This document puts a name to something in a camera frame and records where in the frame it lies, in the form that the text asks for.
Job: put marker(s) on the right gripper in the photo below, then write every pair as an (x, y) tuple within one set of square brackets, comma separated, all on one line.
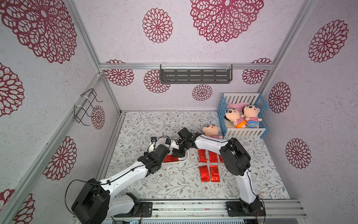
[(181, 146)]

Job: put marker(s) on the white plastic storage box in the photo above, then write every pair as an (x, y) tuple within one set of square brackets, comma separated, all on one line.
[(183, 158)]

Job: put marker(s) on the red tea bag box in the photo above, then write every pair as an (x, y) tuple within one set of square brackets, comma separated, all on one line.
[(214, 173)]

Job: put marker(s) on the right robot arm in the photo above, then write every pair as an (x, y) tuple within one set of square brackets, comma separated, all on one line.
[(236, 160)]

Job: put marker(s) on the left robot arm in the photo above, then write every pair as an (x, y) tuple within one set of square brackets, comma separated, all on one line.
[(99, 200)]

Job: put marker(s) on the plush doll blue shorts table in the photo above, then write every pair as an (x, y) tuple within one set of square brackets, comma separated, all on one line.
[(212, 131)]

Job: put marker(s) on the plush doll orange shorts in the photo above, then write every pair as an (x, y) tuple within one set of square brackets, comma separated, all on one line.
[(235, 118)]

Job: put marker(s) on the blue white toy crib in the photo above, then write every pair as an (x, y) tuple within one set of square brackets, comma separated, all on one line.
[(228, 129)]

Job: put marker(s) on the pink blanket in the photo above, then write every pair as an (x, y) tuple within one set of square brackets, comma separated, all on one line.
[(237, 106)]

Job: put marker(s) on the plush doll blue shorts crib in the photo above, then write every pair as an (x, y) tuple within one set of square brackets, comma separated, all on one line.
[(251, 113)]

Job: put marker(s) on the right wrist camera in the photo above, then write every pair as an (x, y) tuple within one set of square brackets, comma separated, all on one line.
[(168, 141)]

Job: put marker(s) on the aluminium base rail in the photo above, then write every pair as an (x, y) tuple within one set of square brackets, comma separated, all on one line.
[(216, 209)]

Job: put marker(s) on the grey wall shelf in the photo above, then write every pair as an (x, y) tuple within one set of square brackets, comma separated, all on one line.
[(196, 76)]

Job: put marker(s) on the black wire wall rack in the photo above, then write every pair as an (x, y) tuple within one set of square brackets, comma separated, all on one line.
[(81, 110)]

